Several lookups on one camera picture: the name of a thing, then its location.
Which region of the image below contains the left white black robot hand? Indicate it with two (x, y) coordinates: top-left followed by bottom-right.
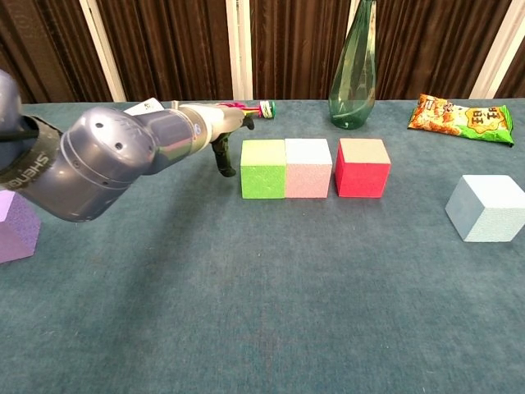
(204, 104), (256, 178)

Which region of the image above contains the green foam cube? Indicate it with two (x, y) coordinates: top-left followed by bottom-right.
(240, 139), (287, 200)

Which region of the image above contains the pink foam cube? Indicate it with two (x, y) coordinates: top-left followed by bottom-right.
(285, 138), (333, 199)

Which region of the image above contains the red foam cube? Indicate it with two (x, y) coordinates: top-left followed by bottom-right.
(334, 138), (392, 199)

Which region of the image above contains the light blue foam cube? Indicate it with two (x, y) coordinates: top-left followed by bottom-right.
(445, 174), (525, 243)

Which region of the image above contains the yellow feather shuttlecock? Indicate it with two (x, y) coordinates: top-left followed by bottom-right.
(217, 100), (276, 121)

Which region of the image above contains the dark brown curtain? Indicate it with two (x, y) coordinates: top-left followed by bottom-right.
(0, 0), (525, 108)

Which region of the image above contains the green plastic spray bottle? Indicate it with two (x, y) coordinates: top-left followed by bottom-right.
(328, 0), (377, 131)

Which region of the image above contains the blue felt table cover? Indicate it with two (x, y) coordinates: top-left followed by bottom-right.
(0, 98), (525, 394)

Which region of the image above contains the purple foam cube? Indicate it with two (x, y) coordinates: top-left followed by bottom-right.
(0, 189), (42, 264)

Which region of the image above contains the orange green snack bag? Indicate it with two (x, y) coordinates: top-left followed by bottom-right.
(407, 94), (515, 148)

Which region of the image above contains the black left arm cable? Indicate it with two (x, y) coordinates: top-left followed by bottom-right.
(0, 129), (40, 144)

